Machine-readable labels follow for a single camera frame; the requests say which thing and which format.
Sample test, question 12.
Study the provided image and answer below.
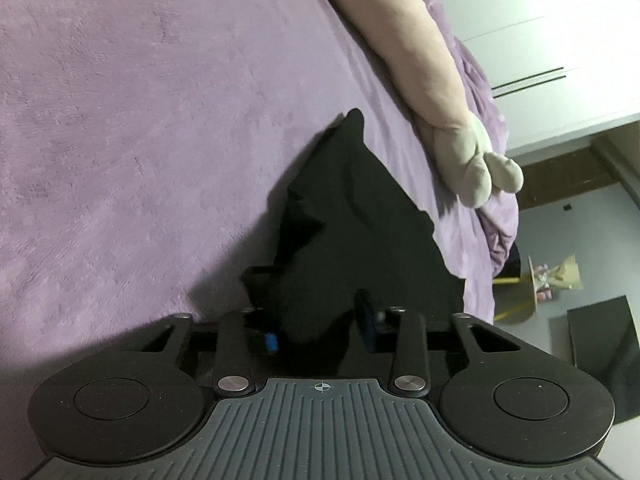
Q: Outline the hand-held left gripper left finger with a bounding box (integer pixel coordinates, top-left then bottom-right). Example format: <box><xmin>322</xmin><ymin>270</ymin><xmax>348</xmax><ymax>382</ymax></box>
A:
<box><xmin>125</xmin><ymin>307</ymin><xmax>281</xmax><ymax>397</ymax></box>

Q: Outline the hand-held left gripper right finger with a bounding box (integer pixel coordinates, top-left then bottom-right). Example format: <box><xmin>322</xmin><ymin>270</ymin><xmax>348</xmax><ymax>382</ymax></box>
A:
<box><xmin>354</xmin><ymin>290</ymin><xmax>524</xmax><ymax>398</ymax></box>

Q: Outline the black long-sleeve shirt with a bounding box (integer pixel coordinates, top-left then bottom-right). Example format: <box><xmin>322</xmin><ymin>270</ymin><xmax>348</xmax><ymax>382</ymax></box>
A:
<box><xmin>241</xmin><ymin>107</ymin><xmax>466</xmax><ymax>379</ymax></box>

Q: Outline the yellow side table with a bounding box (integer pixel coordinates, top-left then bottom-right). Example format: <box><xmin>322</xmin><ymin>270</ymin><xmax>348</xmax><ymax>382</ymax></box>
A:
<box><xmin>492</xmin><ymin>255</ymin><xmax>542</xmax><ymax>324</ymax></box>

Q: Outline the dark cloth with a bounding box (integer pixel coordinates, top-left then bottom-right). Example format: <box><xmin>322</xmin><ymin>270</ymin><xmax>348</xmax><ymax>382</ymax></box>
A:
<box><xmin>502</xmin><ymin>242</ymin><xmax>522</xmax><ymax>279</ymax></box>

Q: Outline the wrapped flower bouquet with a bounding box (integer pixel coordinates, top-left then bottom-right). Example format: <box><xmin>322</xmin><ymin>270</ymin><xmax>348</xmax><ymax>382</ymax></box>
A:
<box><xmin>530</xmin><ymin>254</ymin><xmax>584</xmax><ymax>304</ymax></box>

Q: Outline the black screen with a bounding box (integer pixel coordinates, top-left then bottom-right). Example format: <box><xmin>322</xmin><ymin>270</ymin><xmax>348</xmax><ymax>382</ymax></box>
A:
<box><xmin>567</xmin><ymin>296</ymin><xmax>640</xmax><ymax>412</ymax></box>

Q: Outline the purple bed blanket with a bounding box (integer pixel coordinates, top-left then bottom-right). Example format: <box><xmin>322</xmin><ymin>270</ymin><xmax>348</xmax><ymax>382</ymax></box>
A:
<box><xmin>0</xmin><ymin>0</ymin><xmax>521</xmax><ymax>367</ymax></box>

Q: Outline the long cream plush toy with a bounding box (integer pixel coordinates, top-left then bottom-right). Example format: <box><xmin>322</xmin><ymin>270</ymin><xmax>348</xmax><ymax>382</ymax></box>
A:
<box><xmin>305</xmin><ymin>0</ymin><xmax>525</xmax><ymax>209</ymax></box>

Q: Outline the white wardrobe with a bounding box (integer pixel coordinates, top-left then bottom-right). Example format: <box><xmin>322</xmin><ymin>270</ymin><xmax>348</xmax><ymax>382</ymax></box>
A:
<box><xmin>432</xmin><ymin>0</ymin><xmax>640</xmax><ymax>157</ymax></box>

